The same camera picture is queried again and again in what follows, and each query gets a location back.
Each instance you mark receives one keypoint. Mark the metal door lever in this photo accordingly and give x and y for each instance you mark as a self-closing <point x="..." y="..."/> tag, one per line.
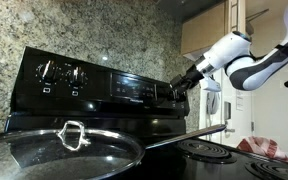
<point x="230" y="130"/>

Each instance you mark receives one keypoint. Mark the large black stove knob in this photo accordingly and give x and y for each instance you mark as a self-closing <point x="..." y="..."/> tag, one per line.
<point x="76" y="76"/>
<point x="49" y="71"/>

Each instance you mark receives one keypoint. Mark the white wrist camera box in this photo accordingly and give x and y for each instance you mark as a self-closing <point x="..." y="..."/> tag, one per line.
<point x="210" y="84"/>

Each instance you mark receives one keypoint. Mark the red white checkered cloth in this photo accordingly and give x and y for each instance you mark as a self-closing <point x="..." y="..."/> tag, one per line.
<point x="262" y="146"/>

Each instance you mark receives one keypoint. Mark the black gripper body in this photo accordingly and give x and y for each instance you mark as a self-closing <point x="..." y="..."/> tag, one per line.
<point x="192" y="77"/>

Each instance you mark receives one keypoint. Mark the black electric stove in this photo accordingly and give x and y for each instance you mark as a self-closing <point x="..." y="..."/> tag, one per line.
<point x="97" y="85"/>

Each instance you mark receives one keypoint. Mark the metal door closer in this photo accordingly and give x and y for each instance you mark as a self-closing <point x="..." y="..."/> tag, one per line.
<point x="260" y="14"/>

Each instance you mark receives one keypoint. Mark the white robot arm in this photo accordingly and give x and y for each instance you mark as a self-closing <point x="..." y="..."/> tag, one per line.
<point x="224" y="50"/>

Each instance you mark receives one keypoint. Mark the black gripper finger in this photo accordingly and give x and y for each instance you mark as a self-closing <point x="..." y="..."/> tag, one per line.
<point x="176" y="84"/>
<point x="182" y="93"/>

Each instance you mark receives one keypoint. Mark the white paper notice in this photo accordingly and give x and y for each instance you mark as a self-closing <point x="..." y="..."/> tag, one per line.
<point x="239" y="100"/>

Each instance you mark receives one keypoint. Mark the steel frying pan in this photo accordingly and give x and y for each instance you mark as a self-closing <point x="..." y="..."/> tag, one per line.
<point x="190" y="135"/>

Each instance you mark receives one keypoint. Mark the black coil burner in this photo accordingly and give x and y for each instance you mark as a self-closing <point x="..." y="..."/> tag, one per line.
<point x="274" y="171"/>
<point x="204" y="150"/>

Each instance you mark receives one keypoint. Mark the light wood wall cabinet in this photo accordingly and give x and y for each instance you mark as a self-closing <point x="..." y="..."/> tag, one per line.
<point x="200" y="30"/>

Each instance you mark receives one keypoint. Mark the stove digital display window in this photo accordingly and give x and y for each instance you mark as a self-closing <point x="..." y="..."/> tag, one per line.
<point x="134" y="87"/>

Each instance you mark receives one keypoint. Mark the glass pan lid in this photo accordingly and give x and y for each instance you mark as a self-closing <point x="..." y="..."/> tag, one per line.
<point x="34" y="151"/>

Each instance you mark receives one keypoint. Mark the grey door lock plate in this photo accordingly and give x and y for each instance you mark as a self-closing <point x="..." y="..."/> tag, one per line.
<point x="227" y="110"/>

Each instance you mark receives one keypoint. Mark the grey wall phone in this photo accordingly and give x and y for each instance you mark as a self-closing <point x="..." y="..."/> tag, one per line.
<point x="213" y="103"/>

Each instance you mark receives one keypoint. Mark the white door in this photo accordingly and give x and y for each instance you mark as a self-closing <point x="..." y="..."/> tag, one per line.
<point x="245" y="126"/>

